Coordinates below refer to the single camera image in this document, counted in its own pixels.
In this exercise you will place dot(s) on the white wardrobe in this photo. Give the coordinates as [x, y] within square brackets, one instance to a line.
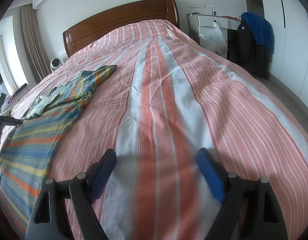
[289, 20]

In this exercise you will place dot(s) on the white desk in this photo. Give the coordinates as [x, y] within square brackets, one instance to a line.
[200, 25]

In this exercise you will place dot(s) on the white round fan heater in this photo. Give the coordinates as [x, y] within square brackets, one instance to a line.
[55, 64]

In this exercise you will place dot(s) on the striped knit sweater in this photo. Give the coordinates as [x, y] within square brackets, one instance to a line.
[29, 149]

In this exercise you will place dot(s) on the white window side cabinet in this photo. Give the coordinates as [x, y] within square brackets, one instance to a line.
[11, 101]

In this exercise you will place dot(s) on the beige curtain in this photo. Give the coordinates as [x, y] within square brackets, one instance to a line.
[34, 48]

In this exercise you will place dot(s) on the brown wooden headboard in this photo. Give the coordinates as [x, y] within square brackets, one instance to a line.
[91, 29]

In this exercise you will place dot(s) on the pink striped bed cover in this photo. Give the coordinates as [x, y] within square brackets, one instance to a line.
[167, 98]

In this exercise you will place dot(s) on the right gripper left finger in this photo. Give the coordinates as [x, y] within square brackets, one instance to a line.
[49, 218]

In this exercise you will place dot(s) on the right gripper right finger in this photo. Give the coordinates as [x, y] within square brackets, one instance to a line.
[263, 218]

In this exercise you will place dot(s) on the white plastic bag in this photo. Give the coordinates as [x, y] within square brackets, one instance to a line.
[212, 39]

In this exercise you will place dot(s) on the blue garment on chair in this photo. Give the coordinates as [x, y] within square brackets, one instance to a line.
[261, 30]

